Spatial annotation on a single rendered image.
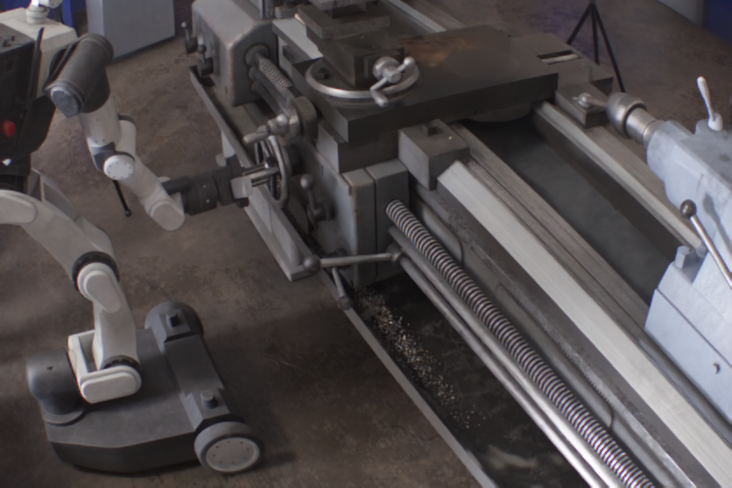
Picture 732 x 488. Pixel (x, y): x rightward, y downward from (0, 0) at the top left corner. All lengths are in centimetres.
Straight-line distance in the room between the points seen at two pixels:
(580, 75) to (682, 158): 86
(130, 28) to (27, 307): 206
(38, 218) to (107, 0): 270
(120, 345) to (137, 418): 23
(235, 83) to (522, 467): 153
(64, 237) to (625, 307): 124
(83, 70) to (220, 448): 111
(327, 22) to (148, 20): 269
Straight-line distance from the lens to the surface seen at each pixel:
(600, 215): 193
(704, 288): 136
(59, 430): 229
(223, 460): 224
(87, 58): 156
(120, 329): 212
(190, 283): 290
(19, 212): 183
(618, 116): 155
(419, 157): 183
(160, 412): 225
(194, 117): 384
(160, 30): 461
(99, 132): 169
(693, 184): 137
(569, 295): 153
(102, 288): 197
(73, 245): 194
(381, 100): 176
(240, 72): 265
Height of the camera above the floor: 184
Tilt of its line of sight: 36 degrees down
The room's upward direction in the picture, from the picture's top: 2 degrees counter-clockwise
